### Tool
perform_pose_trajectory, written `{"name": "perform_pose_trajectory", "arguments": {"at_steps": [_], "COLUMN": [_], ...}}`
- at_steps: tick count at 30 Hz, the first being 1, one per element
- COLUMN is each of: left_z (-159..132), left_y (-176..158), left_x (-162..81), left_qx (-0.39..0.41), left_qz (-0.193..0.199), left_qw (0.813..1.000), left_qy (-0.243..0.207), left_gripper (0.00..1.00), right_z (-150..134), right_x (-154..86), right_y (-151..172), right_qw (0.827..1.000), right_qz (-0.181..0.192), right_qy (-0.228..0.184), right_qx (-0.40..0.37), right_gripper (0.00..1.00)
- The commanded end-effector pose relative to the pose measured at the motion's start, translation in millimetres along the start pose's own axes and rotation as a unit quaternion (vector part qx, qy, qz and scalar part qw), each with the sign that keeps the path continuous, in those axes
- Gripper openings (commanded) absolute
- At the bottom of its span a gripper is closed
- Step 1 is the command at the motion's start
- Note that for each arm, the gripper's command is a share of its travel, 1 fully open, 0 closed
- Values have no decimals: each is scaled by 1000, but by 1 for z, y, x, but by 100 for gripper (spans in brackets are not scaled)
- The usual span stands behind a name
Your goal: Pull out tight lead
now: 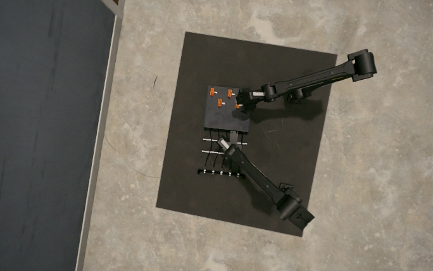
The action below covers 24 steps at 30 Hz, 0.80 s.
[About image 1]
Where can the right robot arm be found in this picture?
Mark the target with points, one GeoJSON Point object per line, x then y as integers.
{"type": "Point", "coordinates": [303, 86]}

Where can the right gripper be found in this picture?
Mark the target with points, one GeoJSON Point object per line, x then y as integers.
{"type": "Point", "coordinates": [247, 109]}

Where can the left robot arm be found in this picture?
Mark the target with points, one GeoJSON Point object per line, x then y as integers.
{"type": "Point", "coordinates": [286, 202]}

